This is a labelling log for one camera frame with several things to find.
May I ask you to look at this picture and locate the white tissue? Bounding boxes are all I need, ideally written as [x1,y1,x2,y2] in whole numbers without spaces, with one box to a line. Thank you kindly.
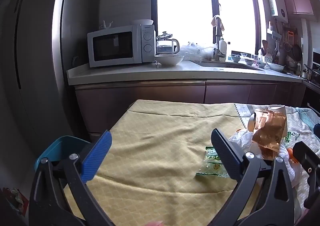
[229,131,255,153]

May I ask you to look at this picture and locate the large white bowl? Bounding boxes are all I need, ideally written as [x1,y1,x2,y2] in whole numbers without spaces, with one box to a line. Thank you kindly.
[154,54,185,66]

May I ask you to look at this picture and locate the white bottle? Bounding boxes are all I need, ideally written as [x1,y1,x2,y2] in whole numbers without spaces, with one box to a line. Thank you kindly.
[219,38,227,57]

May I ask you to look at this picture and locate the kitchen counter cabinet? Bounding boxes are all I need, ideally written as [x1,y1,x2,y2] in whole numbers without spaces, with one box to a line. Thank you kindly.
[66,60,320,137]

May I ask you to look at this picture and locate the white foam net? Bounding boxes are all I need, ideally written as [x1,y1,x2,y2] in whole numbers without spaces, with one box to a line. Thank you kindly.
[277,142,312,191]

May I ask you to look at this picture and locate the blue plastic bin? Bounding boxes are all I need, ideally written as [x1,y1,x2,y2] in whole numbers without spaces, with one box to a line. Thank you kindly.
[34,136,101,170]

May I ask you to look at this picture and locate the white water heater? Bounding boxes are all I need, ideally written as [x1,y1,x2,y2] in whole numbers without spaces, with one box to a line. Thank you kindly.
[265,0,288,23]

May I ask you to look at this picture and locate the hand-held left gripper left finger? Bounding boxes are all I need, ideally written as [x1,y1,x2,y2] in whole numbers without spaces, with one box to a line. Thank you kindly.
[29,130,113,226]

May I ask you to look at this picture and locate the grey printed cloth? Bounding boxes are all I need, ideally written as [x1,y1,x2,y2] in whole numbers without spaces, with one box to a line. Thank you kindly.
[234,102,320,216]

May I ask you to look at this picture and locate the white dish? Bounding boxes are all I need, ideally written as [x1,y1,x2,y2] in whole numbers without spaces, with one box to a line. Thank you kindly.
[267,62,285,71]

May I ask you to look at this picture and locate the glass kettle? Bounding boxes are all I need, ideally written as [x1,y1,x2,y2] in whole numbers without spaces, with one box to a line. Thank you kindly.
[156,31,180,55]

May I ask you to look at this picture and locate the kitchen sink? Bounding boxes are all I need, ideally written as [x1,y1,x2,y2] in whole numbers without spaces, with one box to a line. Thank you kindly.
[190,60,265,72]

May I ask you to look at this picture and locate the grey refrigerator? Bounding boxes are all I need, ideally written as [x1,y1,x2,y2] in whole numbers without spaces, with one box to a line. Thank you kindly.
[0,0,103,191]

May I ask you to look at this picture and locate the small green wrapper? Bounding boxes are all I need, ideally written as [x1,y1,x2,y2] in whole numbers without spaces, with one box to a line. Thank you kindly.
[282,130,300,145]

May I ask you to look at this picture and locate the black kitchen appliance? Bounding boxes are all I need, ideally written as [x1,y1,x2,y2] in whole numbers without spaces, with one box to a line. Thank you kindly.
[312,51,320,73]

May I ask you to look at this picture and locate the copper foil bag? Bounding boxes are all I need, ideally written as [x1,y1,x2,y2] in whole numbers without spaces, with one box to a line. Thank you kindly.
[251,108,287,160]

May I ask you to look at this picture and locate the utensil holder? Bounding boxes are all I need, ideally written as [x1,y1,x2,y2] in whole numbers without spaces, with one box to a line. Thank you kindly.
[257,40,273,63]

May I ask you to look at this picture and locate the green snack wrapper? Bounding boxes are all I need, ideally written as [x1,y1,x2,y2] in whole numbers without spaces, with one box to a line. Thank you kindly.
[195,146,230,178]

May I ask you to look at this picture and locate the black frying pan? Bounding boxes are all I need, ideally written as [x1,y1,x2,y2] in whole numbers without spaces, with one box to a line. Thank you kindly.
[292,44,303,60]

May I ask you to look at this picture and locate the white microwave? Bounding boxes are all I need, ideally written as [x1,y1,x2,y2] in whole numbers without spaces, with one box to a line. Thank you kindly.
[87,24,157,68]

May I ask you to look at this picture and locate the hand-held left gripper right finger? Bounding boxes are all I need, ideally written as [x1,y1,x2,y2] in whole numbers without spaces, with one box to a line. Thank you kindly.
[211,128,300,226]

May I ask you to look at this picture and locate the hanging rag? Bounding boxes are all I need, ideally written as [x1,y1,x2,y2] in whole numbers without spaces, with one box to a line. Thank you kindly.
[211,15,225,38]

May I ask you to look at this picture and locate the yellow tablecloth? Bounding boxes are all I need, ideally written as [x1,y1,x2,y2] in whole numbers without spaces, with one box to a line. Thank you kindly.
[64,99,253,226]

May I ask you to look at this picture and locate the clear plastic bags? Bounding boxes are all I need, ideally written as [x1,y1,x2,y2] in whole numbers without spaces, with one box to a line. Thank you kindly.
[180,41,218,63]

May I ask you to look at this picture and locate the steel faucet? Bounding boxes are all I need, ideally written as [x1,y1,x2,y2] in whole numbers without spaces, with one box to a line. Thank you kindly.
[212,16,227,62]

